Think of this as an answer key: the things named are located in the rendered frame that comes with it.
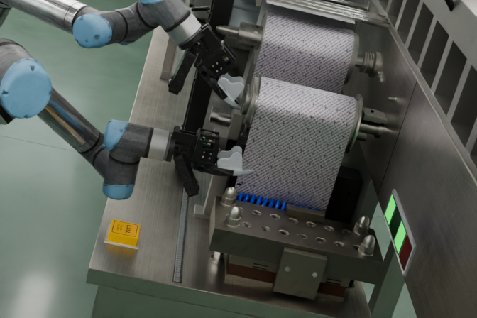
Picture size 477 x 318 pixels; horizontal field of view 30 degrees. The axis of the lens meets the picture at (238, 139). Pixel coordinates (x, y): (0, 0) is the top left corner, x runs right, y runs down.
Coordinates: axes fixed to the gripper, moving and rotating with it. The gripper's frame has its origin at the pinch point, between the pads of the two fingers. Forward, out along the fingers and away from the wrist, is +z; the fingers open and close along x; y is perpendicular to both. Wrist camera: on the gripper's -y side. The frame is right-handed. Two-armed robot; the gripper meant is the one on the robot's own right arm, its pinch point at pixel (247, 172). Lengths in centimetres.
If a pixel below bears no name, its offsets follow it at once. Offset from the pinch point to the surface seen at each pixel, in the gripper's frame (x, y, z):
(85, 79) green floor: 317, -109, -69
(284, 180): -0.2, 0.0, 9.5
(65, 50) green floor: 360, -109, -89
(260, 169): -0.2, 1.6, 3.0
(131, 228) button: -9.5, -16.6, -24.4
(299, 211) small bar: -6.4, -4.4, 14.0
